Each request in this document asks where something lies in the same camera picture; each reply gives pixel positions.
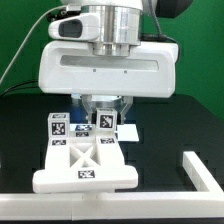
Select grey camera on stand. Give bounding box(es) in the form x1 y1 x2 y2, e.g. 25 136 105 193
63 3 81 15

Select black cables on table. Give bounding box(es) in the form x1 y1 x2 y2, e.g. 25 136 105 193
0 79 40 98

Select white chair back frame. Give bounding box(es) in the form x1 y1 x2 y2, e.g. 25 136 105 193
32 133 138 193

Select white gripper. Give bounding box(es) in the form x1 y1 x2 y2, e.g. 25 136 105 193
39 41 178 125

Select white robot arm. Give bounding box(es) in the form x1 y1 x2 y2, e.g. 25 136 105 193
39 0 193 121

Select white U-shaped obstacle frame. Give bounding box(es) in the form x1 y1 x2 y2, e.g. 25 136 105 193
0 151 224 221

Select white base tag plate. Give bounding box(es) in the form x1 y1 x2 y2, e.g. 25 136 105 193
70 124 139 142

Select white camera cable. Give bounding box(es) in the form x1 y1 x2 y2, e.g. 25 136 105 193
0 5 68 84

